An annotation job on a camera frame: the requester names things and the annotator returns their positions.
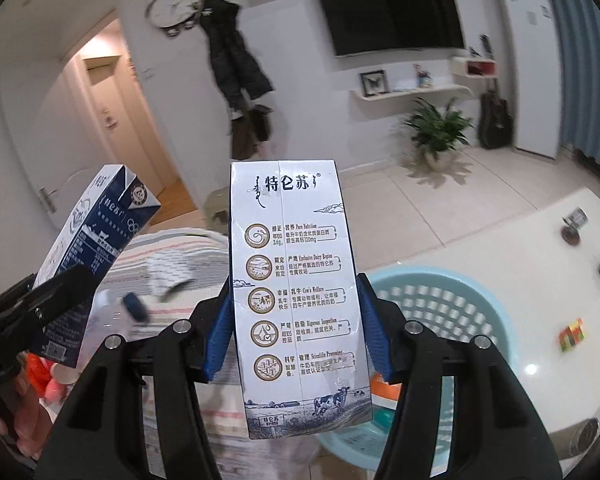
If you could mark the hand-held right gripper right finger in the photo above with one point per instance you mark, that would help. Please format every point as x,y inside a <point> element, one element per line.
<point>376,332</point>

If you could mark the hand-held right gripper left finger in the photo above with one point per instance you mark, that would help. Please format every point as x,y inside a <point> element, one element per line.
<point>220,332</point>

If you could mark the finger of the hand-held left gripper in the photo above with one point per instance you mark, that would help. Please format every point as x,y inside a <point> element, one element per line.
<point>55,295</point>

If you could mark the light blue plastic basket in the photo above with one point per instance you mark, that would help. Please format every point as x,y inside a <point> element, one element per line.
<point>430,300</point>

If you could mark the clear plastic bottle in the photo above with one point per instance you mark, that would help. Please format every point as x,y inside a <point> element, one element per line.
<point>136,306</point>

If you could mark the white blue milk carton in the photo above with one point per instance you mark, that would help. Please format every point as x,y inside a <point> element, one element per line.
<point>100,220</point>
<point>290,270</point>

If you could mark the person's left hand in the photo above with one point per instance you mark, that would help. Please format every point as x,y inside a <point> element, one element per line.
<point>15,415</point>

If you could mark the orange packet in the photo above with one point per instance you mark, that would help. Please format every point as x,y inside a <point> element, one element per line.
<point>386,389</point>

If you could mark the striped woven blanket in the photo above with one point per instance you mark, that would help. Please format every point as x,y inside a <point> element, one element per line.
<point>130,265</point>

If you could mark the small grey stool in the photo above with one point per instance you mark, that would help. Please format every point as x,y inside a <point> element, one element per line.
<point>217,210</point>

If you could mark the white room door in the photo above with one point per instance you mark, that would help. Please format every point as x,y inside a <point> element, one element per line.
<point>30,135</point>

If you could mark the white hallway door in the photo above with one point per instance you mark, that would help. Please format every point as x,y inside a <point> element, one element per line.
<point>115,120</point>

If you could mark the colourful puzzle cube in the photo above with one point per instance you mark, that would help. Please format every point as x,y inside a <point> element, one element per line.
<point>571,335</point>

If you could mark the brown handbag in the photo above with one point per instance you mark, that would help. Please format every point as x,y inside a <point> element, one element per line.
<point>242,135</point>

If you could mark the potted green plant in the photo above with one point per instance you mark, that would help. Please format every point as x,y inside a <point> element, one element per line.
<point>437,127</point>

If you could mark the black handbag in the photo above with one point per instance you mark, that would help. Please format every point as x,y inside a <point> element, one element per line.
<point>261,122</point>

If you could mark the small dark gadget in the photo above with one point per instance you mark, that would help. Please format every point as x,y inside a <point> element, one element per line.
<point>574,225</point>

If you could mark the round metal object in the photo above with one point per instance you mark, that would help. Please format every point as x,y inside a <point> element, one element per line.
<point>586,437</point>

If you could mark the black acoustic guitar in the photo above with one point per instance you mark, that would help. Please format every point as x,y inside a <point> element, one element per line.
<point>495,120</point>

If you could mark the framed butterfly picture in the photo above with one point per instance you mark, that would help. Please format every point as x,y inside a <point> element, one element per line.
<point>375,83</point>

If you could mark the small colourful pen holder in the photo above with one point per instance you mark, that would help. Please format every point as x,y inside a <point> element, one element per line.
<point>422,77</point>

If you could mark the black padded coat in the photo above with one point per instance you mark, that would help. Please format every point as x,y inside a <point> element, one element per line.
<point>232,55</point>

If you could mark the white red box shelf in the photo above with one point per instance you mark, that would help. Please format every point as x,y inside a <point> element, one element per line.
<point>472,66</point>

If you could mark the white standing air conditioner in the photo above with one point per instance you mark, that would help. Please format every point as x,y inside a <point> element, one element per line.
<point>527,60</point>

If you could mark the blue white curtain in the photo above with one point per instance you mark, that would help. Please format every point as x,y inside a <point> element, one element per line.
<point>590,85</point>

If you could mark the white wavy wall shelf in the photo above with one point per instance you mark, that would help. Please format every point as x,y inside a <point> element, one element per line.
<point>410,94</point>

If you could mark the panda wall clock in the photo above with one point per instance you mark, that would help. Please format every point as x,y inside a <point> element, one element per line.
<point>172,5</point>

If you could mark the black wall television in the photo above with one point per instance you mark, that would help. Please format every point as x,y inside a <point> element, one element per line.
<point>387,10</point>

